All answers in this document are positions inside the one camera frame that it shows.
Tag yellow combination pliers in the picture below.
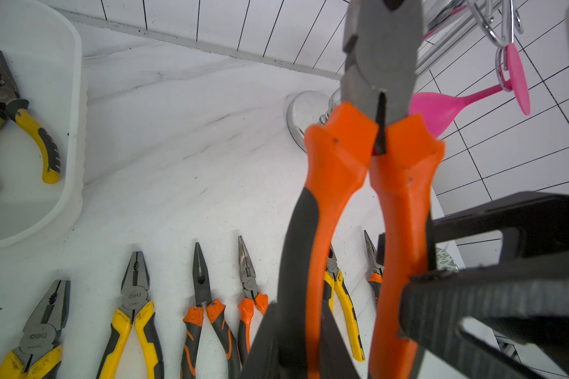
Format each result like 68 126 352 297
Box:
97 251 164 378
322 246 365 362
0 280 71 378

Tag small yellow long nose pliers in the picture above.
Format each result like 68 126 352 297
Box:
0 49 63 199

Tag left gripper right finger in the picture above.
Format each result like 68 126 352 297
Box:
399 251 569 378

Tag lower pink cup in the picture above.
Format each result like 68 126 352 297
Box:
409 85 511 138

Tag dark orange long nose pliers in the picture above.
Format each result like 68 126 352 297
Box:
179 242 243 379

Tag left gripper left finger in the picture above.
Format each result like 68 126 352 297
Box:
240 302 359 378

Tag chrome cup holder stand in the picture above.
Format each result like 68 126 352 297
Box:
286 1 523 148

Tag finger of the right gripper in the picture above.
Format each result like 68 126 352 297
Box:
431 191 569 268

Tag large orange combination pliers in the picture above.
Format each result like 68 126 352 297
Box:
276 0 447 379

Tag white plastic storage box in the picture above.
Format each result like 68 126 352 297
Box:
0 1 88 249

